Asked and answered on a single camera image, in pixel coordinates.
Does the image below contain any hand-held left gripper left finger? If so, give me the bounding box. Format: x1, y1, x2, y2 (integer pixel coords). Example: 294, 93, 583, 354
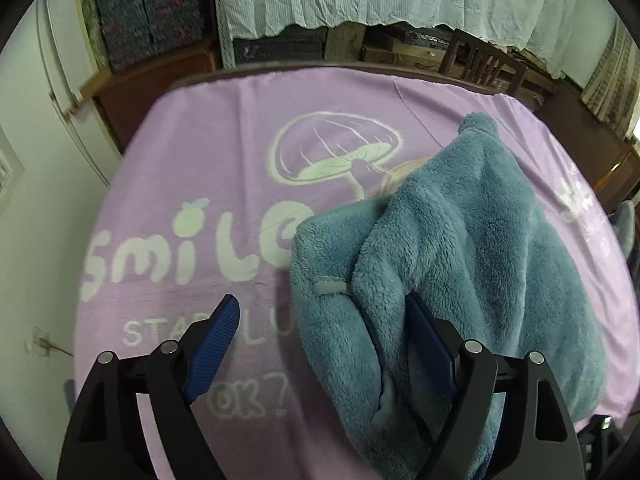
56, 294, 241, 480

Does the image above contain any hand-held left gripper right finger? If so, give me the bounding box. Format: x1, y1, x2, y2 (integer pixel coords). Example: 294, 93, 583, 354
405, 292, 586, 480

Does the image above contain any blue fleece garment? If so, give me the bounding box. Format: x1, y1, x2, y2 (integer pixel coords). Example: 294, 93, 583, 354
290, 112, 611, 480

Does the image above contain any purple printed blanket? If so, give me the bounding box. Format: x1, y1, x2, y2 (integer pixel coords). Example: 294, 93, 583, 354
75, 67, 640, 480

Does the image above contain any grey blue cloth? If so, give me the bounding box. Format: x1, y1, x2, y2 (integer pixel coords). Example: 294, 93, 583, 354
612, 200, 639, 262

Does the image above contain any brown wooden cabinet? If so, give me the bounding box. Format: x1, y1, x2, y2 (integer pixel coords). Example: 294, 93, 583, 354
92, 42, 221, 151

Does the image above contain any brown wooden chair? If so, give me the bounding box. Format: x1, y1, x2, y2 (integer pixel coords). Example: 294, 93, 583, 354
440, 27, 528, 97

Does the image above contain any white door panel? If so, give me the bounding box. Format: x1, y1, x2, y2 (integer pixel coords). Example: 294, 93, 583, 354
35, 0, 113, 187

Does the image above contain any stack of newspapers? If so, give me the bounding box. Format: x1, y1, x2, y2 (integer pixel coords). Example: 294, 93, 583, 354
582, 20, 639, 138

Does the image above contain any stack of patterned boxes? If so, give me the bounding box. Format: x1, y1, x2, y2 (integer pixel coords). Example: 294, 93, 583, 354
95, 0, 206, 73

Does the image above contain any white wall outlet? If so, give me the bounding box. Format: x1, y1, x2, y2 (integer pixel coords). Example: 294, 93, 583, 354
27, 327, 53, 356

